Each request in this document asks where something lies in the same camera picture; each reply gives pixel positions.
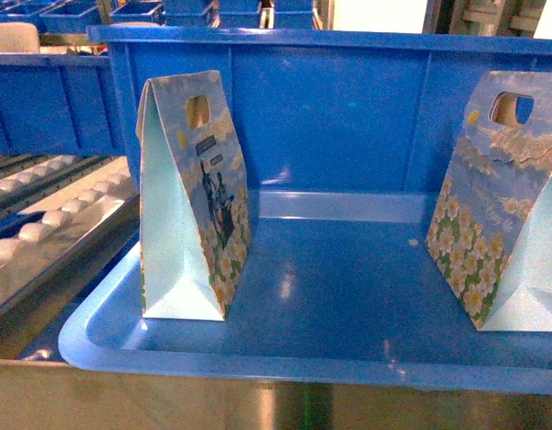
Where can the large blue plastic tray bin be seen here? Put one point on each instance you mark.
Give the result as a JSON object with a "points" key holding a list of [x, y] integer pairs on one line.
{"points": [[346, 138]]}

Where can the white roller conveyor track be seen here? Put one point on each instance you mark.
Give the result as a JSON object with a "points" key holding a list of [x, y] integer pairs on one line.
{"points": [[41, 246]]}

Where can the grey office chair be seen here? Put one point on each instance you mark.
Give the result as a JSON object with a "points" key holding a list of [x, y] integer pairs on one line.
{"points": [[19, 37]]}

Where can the blue bin on left conveyor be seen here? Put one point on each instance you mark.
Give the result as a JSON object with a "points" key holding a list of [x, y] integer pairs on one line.
{"points": [[58, 105]]}

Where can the flower gift bag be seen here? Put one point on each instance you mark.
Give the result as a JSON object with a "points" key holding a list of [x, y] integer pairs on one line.
{"points": [[491, 231], [195, 231]]}

